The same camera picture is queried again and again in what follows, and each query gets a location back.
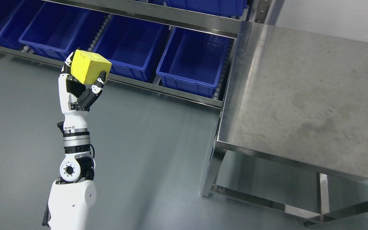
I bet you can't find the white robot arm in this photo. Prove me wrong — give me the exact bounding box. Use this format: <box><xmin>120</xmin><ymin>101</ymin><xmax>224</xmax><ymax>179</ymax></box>
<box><xmin>42</xmin><ymin>122</ymin><xmax>97</xmax><ymax>230</ymax></box>

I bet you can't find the blue bin lower left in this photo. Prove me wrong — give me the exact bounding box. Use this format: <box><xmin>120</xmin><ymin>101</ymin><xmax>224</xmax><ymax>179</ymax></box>
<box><xmin>19</xmin><ymin>2</ymin><xmax>105</xmax><ymax>61</ymax></box>

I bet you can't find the stainless steel table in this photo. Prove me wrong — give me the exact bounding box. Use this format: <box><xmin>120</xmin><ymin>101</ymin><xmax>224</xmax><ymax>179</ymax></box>
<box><xmin>201</xmin><ymin>21</ymin><xmax>368</xmax><ymax>226</ymax></box>

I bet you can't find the blue bin far left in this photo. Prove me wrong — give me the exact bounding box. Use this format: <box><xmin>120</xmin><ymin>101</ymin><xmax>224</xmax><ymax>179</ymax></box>
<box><xmin>0</xmin><ymin>0</ymin><xmax>44</xmax><ymax>50</ymax></box>

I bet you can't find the blue bin upper right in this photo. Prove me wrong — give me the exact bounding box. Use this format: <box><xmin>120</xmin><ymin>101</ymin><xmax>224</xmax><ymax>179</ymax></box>
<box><xmin>147</xmin><ymin>0</ymin><xmax>247</xmax><ymax>17</ymax></box>

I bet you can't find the yellow foam block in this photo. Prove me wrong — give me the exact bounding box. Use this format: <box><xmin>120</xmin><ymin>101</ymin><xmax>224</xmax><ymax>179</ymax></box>
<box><xmin>71</xmin><ymin>50</ymin><xmax>111</xmax><ymax>85</ymax></box>

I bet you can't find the steel shelf rack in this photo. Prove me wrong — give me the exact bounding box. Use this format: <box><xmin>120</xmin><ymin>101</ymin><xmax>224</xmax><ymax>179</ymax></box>
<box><xmin>0</xmin><ymin>0</ymin><xmax>267</xmax><ymax>109</ymax></box>

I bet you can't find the blue bin lower right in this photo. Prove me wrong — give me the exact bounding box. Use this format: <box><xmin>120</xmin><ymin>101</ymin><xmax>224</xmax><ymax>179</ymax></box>
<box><xmin>156</xmin><ymin>27</ymin><xmax>230</xmax><ymax>98</ymax></box>

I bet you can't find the blue bin lower middle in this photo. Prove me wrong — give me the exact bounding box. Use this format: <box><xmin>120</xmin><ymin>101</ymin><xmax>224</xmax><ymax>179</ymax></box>
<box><xmin>93</xmin><ymin>15</ymin><xmax>169</xmax><ymax>83</ymax></box>

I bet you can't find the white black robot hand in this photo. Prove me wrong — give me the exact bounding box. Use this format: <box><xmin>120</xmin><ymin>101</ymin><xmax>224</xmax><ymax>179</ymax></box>
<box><xmin>57</xmin><ymin>51</ymin><xmax>108</xmax><ymax>134</ymax></box>

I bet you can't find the blue bin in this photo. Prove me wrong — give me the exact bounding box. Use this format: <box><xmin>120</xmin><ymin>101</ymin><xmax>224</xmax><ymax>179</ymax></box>
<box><xmin>156</xmin><ymin>27</ymin><xmax>230</xmax><ymax>98</ymax></box>
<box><xmin>0</xmin><ymin>0</ymin><xmax>44</xmax><ymax>50</ymax></box>
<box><xmin>19</xmin><ymin>2</ymin><xmax>105</xmax><ymax>61</ymax></box>
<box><xmin>147</xmin><ymin>0</ymin><xmax>247</xmax><ymax>17</ymax></box>
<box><xmin>93</xmin><ymin>15</ymin><xmax>169</xmax><ymax>83</ymax></box>

